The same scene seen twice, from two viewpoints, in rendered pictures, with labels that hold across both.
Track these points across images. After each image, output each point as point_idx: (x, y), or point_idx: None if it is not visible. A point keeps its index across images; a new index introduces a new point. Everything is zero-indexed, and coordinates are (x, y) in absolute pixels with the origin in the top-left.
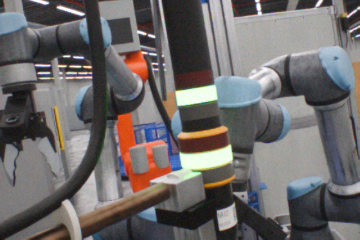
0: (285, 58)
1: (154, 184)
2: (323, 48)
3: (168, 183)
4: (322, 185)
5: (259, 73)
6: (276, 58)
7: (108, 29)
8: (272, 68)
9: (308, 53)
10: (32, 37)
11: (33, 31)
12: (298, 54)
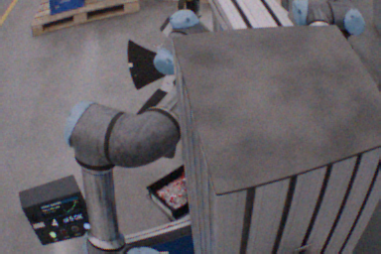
0: (120, 133)
1: None
2: (87, 104)
3: None
4: (128, 251)
5: (162, 106)
6: (135, 117)
7: (297, 13)
8: (145, 111)
9: (102, 106)
10: (330, 0)
11: None
12: (110, 110)
